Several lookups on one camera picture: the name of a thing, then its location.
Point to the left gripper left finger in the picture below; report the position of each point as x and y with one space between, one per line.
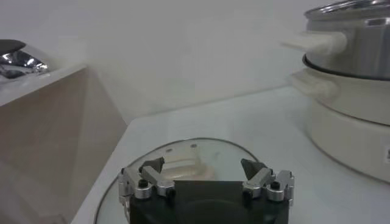
152 178

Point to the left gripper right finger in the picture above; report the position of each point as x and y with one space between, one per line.
262 179

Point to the glass pot lid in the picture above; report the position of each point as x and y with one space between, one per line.
213 152

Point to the steel steamer basket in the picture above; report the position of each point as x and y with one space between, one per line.
365 51

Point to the cream electric pot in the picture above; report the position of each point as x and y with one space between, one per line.
350 137

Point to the white side table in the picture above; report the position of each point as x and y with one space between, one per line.
45 137

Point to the chrome and black device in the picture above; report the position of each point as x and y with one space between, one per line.
18 61

